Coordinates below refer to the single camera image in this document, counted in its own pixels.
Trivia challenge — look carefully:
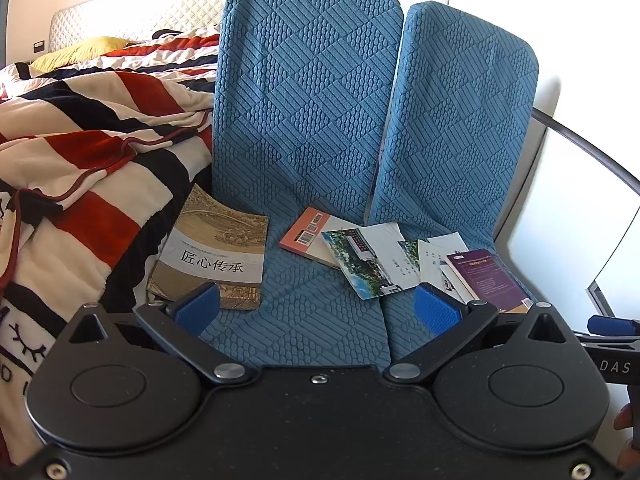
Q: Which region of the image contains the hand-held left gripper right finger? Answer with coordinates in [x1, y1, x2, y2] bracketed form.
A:
[382, 282, 568, 386]

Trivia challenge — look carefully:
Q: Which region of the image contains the white quilted headboard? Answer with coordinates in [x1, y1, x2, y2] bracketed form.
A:
[49, 0, 236, 56]

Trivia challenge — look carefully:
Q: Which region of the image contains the blue textured sofa seat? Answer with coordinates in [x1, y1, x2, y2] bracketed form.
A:
[367, 1, 543, 356]
[197, 0, 405, 367]

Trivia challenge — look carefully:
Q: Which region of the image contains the purple book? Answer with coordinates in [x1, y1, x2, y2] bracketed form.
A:
[445, 247, 532, 313]

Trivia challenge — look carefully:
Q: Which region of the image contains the black curved metal bar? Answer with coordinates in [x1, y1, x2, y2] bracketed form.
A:
[531, 107, 640, 186]

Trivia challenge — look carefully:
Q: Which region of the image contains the yellow pillow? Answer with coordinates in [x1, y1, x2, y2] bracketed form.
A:
[30, 36, 132, 73]

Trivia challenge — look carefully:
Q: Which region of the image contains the orange book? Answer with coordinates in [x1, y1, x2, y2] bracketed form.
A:
[279, 206, 346, 271]

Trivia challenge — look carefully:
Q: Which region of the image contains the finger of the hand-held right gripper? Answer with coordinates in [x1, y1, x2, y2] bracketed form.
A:
[572, 315, 640, 348]

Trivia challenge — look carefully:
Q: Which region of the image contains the striped fleece blanket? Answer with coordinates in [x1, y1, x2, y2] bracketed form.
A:
[0, 67, 217, 466]

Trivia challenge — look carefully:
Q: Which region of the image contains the striped bed duvet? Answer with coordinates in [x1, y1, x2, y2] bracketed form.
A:
[0, 30, 221, 93]

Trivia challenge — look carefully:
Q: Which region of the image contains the white board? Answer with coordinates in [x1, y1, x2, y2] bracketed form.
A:
[586, 255, 640, 322]

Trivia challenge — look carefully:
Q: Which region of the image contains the person's right hand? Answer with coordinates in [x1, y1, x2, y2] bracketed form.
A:
[614, 402, 640, 471]

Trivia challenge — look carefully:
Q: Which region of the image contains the brown painting cover book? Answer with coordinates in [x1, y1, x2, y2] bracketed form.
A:
[146, 183, 271, 313]

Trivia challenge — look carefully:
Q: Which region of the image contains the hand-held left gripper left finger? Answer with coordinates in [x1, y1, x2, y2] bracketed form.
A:
[65, 282, 253, 386]

